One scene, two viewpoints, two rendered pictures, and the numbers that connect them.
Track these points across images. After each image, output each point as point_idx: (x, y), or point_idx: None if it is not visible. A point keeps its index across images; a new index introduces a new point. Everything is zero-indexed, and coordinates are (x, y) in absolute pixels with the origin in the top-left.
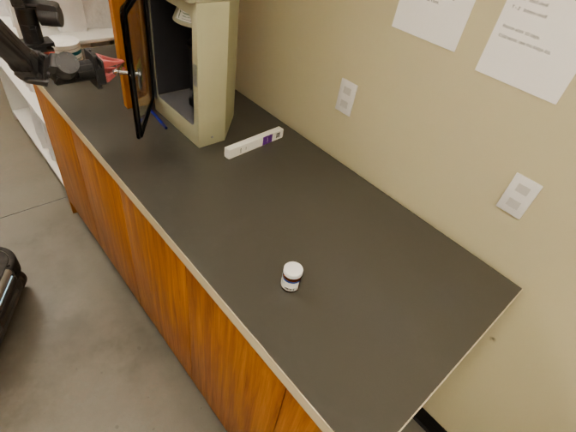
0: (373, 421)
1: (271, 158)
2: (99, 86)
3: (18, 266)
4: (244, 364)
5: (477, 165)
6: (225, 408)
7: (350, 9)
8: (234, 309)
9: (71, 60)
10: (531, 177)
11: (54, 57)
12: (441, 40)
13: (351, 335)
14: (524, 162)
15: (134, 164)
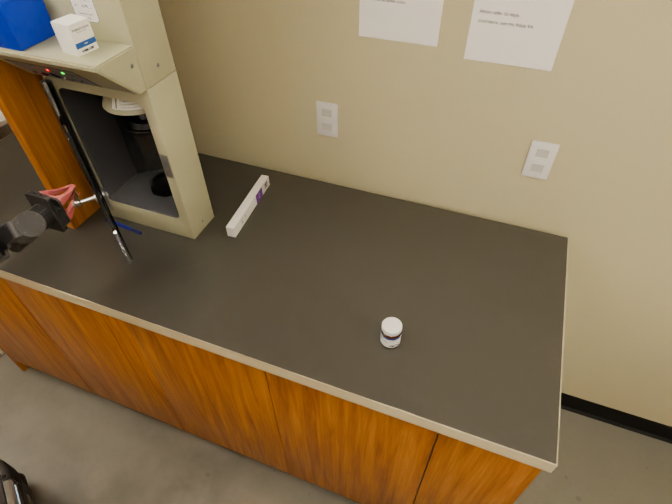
0: (536, 422)
1: (276, 214)
2: (63, 228)
3: (13, 469)
4: (373, 434)
5: (492, 144)
6: (346, 481)
7: (301, 28)
8: (359, 392)
9: (33, 218)
10: (547, 140)
11: (13, 226)
12: (420, 38)
13: (471, 358)
14: (536, 129)
15: (140, 293)
